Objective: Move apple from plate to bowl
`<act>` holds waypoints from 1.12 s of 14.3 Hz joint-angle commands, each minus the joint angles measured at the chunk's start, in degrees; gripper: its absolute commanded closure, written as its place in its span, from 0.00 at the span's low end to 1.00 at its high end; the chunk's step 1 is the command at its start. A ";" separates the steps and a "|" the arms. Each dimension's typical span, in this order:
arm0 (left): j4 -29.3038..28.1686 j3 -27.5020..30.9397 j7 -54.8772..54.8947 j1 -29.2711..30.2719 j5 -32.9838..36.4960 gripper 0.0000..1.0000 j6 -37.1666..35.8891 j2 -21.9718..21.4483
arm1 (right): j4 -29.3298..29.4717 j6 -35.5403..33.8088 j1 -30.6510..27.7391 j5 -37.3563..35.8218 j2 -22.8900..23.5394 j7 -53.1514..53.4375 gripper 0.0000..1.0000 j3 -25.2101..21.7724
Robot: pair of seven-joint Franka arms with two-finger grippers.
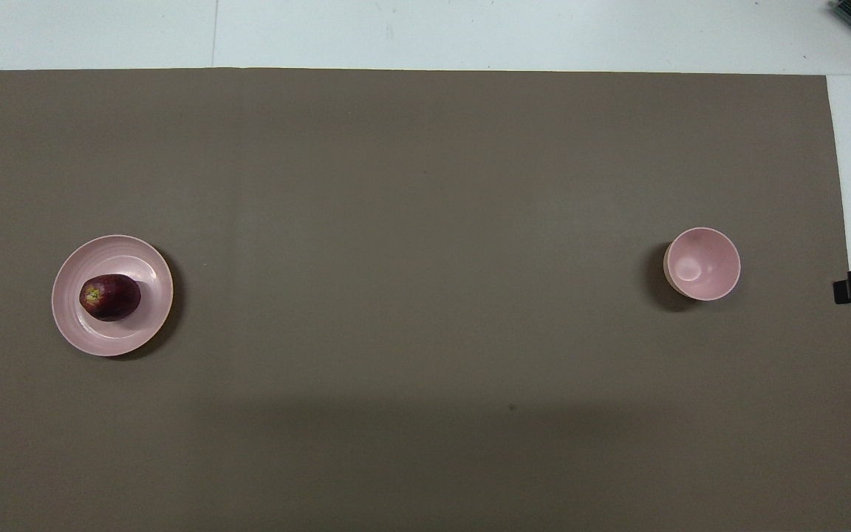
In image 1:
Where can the pink bowl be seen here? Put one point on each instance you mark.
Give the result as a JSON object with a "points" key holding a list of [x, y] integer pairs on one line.
{"points": [[702, 264]]}

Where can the brown table mat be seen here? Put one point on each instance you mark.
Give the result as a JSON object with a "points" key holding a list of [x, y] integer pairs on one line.
{"points": [[425, 222]]}

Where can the dark red apple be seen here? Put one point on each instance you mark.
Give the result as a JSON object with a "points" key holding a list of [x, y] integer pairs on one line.
{"points": [[111, 297]]}

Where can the pink plate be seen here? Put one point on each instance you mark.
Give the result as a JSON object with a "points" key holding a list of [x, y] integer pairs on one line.
{"points": [[119, 332]]}

